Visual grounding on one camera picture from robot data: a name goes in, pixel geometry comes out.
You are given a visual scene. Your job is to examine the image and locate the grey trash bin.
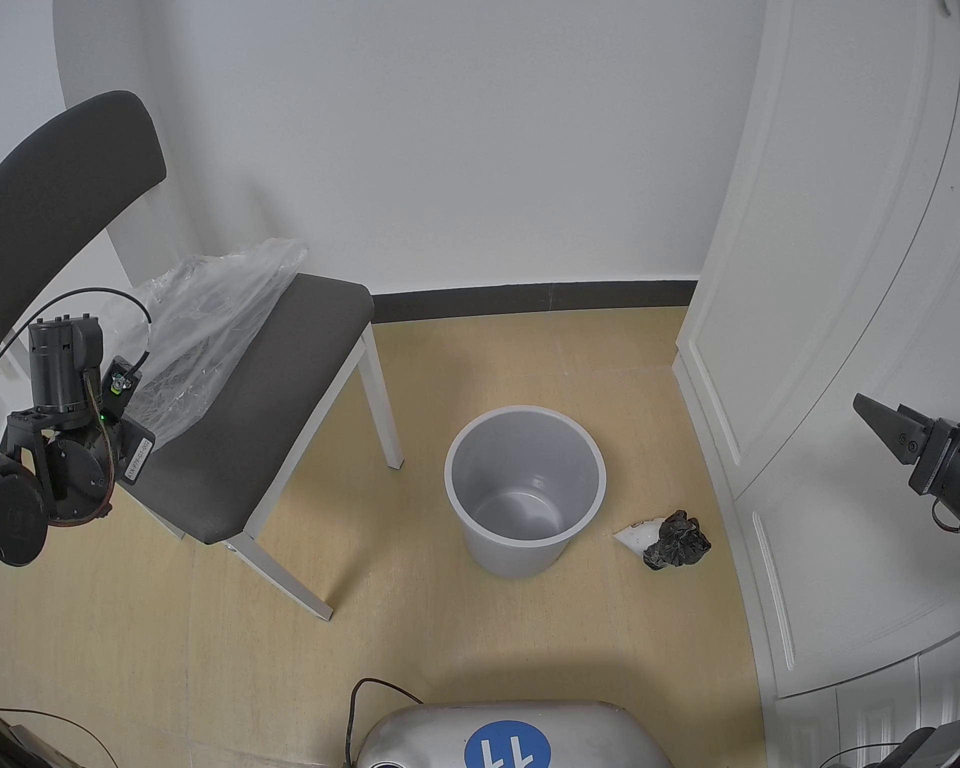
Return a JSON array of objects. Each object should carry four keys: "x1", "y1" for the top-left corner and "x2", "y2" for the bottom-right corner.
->
[{"x1": 444, "y1": 405, "x2": 607, "y2": 579}]

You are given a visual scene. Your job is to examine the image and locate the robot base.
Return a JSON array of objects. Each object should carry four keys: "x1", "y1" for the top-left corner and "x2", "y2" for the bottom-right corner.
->
[{"x1": 352, "y1": 701, "x2": 676, "y2": 768}]

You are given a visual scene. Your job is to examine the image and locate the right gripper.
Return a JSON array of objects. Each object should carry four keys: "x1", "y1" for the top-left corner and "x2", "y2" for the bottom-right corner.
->
[{"x1": 852, "y1": 393, "x2": 960, "y2": 520}]

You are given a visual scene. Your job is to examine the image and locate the crumpled white paper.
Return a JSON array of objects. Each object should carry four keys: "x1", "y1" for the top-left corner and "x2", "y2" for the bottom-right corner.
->
[{"x1": 613, "y1": 516, "x2": 669, "y2": 560}]

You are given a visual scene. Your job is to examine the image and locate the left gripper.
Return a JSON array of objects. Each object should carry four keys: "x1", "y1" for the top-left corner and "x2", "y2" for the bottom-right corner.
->
[{"x1": 93, "y1": 405, "x2": 157, "y2": 486}]

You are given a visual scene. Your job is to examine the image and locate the dark grey white-legged chair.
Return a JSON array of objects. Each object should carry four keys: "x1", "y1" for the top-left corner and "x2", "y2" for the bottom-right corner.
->
[{"x1": 0, "y1": 90, "x2": 406, "y2": 622}]

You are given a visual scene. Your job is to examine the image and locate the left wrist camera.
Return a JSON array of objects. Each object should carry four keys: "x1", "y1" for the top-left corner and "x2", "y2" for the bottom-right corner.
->
[{"x1": 101, "y1": 357, "x2": 145, "y2": 421}]

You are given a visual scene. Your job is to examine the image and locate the black plastic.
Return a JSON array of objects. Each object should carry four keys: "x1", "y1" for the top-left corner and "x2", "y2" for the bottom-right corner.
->
[{"x1": 642, "y1": 510, "x2": 712, "y2": 571}]

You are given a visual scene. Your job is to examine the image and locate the black cable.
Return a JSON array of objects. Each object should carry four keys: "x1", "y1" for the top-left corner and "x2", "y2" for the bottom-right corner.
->
[
  {"x1": 345, "y1": 677, "x2": 426, "y2": 762},
  {"x1": 0, "y1": 287, "x2": 153, "y2": 375}
]

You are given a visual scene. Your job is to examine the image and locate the clear plastic bag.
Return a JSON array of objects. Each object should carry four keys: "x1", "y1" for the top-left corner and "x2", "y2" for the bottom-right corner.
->
[{"x1": 101, "y1": 238, "x2": 310, "y2": 451}]

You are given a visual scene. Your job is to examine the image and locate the white wardrobe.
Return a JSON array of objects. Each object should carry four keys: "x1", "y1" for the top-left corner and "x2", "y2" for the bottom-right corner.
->
[{"x1": 671, "y1": 0, "x2": 960, "y2": 768}]

